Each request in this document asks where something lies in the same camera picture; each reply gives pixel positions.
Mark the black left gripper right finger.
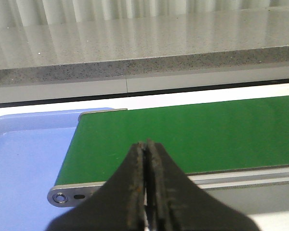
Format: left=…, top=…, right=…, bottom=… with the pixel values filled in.
left=146, top=140, right=259, bottom=231

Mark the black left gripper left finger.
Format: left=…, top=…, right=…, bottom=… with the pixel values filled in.
left=47, top=143, right=145, bottom=231

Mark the blue plastic tray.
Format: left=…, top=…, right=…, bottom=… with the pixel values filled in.
left=0, top=107, right=116, bottom=231

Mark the grey stone counter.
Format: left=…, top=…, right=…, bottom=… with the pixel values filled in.
left=0, top=6, right=289, bottom=87

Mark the aluminium conveyor frame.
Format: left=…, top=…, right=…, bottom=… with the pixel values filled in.
left=47, top=108, right=289, bottom=207

